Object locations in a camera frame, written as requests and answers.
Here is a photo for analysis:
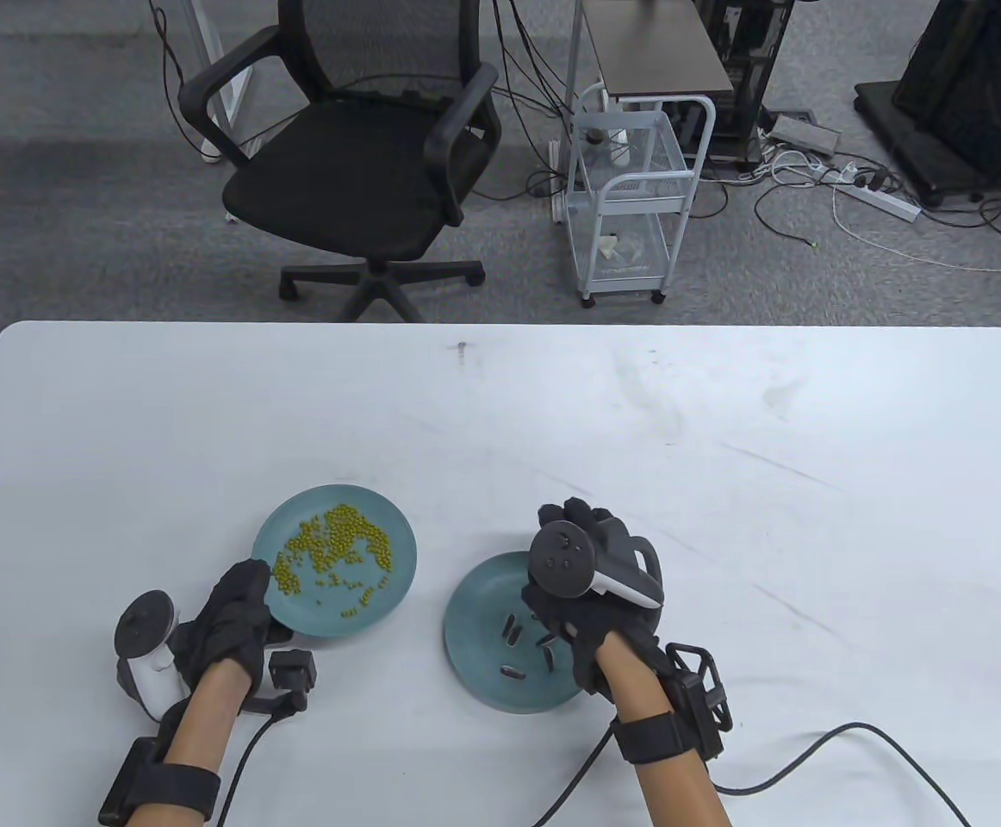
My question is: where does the black office chair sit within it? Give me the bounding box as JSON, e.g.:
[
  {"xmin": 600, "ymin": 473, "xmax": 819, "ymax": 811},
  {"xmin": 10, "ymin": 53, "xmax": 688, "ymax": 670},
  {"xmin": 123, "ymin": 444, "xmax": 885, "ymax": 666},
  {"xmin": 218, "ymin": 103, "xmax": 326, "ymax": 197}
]
[{"xmin": 177, "ymin": 0, "xmax": 503, "ymax": 324}]

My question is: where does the person's right hand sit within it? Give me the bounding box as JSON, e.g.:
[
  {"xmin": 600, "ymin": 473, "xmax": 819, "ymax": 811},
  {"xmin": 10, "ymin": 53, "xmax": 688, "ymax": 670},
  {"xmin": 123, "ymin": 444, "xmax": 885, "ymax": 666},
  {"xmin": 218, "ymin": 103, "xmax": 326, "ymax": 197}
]
[{"xmin": 522, "ymin": 498, "xmax": 667, "ymax": 700}]

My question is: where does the long white power strip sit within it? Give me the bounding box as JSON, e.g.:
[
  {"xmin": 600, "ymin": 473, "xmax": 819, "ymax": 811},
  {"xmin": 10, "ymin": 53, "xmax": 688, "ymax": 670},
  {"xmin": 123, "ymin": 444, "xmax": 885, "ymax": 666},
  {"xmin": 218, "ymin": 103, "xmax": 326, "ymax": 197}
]
[{"xmin": 826, "ymin": 168, "xmax": 923, "ymax": 224}]

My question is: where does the grey adapter box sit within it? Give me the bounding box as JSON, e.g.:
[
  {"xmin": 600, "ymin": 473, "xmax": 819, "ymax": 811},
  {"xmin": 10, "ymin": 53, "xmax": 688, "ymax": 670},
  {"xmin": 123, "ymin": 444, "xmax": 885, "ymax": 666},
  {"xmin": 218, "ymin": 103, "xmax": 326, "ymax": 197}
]
[{"xmin": 766, "ymin": 114, "xmax": 842, "ymax": 157}]

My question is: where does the teal plate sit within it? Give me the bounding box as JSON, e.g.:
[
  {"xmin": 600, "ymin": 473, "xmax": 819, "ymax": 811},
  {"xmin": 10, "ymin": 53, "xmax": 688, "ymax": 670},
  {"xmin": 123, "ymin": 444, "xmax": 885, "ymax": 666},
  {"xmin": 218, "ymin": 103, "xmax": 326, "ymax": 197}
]
[
  {"xmin": 252, "ymin": 485, "xmax": 420, "ymax": 638},
  {"xmin": 443, "ymin": 551, "xmax": 589, "ymax": 714}
]

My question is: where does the brown top side table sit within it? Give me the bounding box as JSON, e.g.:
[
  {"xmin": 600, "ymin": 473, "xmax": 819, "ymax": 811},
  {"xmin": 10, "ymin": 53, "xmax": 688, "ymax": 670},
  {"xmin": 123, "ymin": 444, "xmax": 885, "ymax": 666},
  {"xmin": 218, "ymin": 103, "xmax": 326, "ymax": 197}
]
[{"xmin": 565, "ymin": 0, "xmax": 736, "ymax": 111}]

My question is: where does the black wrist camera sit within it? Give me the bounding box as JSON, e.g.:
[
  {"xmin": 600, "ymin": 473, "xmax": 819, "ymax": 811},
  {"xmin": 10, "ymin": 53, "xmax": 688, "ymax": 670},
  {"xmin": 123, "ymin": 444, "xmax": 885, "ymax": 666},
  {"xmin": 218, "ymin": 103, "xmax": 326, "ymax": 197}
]
[
  {"xmin": 246, "ymin": 650, "xmax": 319, "ymax": 716},
  {"xmin": 574, "ymin": 659, "xmax": 615, "ymax": 703}
]

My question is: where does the thick black cable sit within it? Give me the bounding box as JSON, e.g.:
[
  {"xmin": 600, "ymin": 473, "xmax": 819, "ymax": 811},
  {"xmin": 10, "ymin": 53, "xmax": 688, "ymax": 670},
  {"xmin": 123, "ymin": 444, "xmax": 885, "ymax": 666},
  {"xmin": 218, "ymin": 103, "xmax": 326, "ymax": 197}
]
[{"xmin": 712, "ymin": 722, "xmax": 971, "ymax": 827}]

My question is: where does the black stand base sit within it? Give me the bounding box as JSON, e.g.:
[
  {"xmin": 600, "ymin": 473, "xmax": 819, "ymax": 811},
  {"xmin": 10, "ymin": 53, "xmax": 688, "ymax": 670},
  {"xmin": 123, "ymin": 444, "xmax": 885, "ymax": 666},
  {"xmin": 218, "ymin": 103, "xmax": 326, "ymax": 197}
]
[{"xmin": 854, "ymin": 79, "xmax": 1001, "ymax": 208}]

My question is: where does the small white power strip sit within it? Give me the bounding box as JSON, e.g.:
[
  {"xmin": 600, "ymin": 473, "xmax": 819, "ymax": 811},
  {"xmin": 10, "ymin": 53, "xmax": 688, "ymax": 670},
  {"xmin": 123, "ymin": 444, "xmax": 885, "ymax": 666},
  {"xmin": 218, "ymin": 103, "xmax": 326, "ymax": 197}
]
[{"xmin": 548, "ymin": 138, "xmax": 569, "ymax": 227}]

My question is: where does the white desk leg frame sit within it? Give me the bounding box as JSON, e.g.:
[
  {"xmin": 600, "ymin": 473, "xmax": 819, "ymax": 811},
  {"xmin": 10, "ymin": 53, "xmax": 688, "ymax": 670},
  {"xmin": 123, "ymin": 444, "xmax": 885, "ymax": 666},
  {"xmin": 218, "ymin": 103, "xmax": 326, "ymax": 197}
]
[{"xmin": 180, "ymin": 0, "xmax": 258, "ymax": 165}]

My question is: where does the grey white handheld controller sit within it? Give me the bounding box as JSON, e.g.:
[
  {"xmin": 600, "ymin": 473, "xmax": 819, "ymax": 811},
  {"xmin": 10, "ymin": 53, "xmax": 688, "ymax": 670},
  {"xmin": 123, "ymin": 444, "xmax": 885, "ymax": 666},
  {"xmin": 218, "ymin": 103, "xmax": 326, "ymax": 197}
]
[
  {"xmin": 528, "ymin": 517, "xmax": 665, "ymax": 611},
  {"xmin": 115, "ymin": 590, "xmax": 190, "ymax": 723}
]

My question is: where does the thin black camera cable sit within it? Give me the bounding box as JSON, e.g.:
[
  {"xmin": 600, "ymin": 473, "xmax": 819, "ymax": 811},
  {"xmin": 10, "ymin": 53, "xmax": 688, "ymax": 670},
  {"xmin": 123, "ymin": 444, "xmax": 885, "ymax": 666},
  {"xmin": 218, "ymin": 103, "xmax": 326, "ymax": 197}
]
[
  {"xmin": 535, "ymin": 728, "xmax": 618, "ymax": 827},
  {"xmin": 216, "ymin": 711, "xmax": 284, "ymax": 827}
]

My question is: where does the person's left forearm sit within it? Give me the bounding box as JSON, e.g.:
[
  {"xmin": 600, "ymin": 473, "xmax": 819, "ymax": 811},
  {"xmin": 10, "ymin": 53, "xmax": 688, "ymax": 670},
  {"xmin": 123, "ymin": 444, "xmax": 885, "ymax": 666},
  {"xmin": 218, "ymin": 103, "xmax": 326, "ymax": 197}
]
[{"xmin": 160, "ymin": 659, "xmax": 252, "ymax": 776}]

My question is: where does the person's left hand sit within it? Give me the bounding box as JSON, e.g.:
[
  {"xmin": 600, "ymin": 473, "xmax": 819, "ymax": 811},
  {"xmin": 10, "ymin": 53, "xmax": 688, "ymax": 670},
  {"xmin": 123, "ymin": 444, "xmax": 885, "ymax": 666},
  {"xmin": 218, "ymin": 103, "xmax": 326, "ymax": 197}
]
[{"xmin": 169, "ymin": 558, "xmax": 276, "ymax": 700}]

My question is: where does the white rolling cart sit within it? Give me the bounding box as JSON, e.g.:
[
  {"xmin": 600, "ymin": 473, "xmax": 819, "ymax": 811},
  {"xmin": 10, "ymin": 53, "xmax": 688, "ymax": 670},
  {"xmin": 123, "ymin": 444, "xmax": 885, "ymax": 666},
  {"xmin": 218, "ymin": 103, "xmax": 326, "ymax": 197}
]
[{"xmin": 563, "ymin": 84, "xmax": 717, "ymax": 308}]

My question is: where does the black forearm pack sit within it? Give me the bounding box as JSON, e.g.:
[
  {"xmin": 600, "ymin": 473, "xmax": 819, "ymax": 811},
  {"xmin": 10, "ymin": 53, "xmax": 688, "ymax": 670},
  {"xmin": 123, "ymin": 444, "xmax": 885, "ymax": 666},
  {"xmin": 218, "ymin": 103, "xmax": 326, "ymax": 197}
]
[
  {"xmin": 662, "ymin": 642, "xmax": 732, "ymax": 761},
  {"xmin": 97, "ymin": 737, "xmax": 221, "ymax": 826}
]

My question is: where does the pile of green beans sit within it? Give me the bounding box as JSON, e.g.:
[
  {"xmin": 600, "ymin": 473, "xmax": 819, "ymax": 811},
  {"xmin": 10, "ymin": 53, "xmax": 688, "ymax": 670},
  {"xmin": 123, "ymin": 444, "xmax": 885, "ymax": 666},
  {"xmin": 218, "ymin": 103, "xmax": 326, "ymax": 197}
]
[{"xmin": 272, "ymin": 504, "xmax": 395, "ymax": 621}]

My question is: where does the white floor cable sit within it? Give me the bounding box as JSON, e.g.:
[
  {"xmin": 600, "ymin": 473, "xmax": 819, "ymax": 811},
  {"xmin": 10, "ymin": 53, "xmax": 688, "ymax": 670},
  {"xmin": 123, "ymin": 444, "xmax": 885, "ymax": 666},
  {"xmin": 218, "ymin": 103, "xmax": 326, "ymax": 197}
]
[{"xmin": 832, "ymin": 181, "xmax": 1001, "ymax": 275}]

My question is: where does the group of sunflower seeds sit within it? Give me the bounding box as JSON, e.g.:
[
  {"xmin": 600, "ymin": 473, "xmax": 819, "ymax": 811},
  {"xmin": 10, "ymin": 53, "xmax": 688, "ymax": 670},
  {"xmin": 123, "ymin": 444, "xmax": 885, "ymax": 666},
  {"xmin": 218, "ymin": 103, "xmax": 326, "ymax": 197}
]
[{"xmin": 500, "ymin": 612, "xmax": 558, "ymax": 681}]

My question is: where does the bundle of black cables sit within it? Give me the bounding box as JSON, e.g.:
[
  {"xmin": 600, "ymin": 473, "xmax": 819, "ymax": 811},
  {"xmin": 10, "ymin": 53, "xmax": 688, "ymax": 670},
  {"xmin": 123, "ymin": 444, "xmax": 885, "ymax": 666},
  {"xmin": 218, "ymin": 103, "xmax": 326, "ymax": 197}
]
[{"xmin": 490, "ymin": 0, "xmax": 583, "ymax": 203}]

